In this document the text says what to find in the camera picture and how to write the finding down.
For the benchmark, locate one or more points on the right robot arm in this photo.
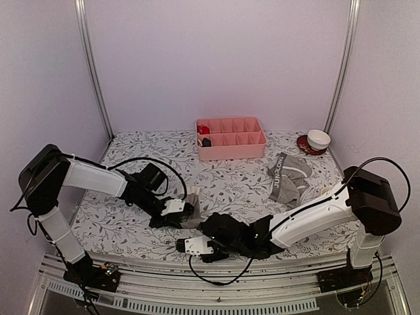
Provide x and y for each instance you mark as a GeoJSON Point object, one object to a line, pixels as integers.
{"type": "Point", "coordinates": [362, 196]}

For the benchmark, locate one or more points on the cream ceramic mug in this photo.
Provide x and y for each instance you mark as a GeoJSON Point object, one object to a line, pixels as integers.
{"type": "Point", "coordinates": [326, 190]}

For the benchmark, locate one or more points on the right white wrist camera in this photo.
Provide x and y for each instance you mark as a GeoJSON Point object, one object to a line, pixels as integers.
{"type": "Point", "coordinates": [195, 246]}

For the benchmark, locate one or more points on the red rolled cloth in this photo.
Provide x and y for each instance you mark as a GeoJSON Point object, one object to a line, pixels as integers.
{"type": "Point", "coordinates": [203, 129]}

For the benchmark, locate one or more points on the grey boxer briefs lettered band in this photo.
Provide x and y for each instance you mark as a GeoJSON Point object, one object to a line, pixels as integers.
{"type": "Point", "coordinates": [288, 175]}

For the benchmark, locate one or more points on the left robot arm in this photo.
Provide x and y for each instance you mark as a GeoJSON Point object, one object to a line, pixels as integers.
{"type": "Point", "coordinates": [51, 170]}

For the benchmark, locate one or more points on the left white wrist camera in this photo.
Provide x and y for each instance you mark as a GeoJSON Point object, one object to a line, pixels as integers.
{"type": "Point", "coordinates": [174, 206]}

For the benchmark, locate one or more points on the dark rolled cloth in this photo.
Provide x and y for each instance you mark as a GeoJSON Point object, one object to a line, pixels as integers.
{"type": "Point", "coordinates": [205, 142]}

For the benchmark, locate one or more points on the aluminium frame post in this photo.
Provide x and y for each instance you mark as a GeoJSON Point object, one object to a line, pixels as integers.
{"type": "Point", "coordinates": [350, 35]}
{"type": "Point", "coordinates": [82, 20]}

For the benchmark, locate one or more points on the left aluminium frame post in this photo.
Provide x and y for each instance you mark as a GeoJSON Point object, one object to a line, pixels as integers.
{"type": "Point", "coordinates": [82, 20]}

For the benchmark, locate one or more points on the right aluminium frame post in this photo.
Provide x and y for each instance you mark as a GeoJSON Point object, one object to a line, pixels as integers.
{"type": "Point", "coordinates": [350, 35]}

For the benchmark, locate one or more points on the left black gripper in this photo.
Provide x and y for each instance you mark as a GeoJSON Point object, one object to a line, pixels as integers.
{"type": "Point", "coordinates": [170, 219]}

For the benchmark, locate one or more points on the floral table cloth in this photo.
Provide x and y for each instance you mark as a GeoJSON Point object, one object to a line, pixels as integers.
{"type": "Point", "coordinates": [239, 188]}

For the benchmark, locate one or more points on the white small bowl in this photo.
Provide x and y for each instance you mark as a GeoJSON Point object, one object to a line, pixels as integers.
{"type": "Point", "coordinates": [318, 140]}

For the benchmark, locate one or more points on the pink divided organizer box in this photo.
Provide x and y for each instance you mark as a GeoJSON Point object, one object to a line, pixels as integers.
{"type": "Point", "coordinates": [232, 138]}

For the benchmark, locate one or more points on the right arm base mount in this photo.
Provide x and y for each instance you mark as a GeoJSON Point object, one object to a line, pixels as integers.
{"type": "Point", "coordinates": [343, 277]}

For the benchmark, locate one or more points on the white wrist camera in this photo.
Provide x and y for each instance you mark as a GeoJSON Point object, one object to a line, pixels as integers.
{"type": "Point", "coordinates": [174, 206]}
{"type": "Point", "coordinates": [195, 246]}

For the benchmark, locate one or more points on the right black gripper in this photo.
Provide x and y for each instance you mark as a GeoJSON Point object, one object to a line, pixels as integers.
{"type": "Point", "coordinates": [207, 258]}

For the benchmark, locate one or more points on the red patterned saucer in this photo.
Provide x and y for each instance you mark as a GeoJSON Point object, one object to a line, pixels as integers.
{"type": "Point", "coordinates": [303, 145]}

